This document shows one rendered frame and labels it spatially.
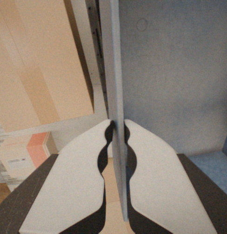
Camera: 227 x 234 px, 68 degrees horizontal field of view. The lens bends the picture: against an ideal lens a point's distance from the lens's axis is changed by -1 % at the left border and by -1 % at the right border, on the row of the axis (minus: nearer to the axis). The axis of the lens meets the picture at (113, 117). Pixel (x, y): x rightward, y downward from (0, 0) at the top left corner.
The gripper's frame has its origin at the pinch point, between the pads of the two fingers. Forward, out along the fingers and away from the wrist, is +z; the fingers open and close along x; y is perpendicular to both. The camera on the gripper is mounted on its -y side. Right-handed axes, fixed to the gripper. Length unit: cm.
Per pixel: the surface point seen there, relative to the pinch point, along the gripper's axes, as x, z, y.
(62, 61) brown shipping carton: -11.3, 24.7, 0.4
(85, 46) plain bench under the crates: -9.1, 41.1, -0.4
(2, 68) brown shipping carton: -23.1, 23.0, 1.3
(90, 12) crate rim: -4.0, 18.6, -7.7
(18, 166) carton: -34, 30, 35
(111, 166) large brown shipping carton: -3, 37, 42
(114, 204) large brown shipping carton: -1.5, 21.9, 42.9
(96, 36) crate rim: -3.3, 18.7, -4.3
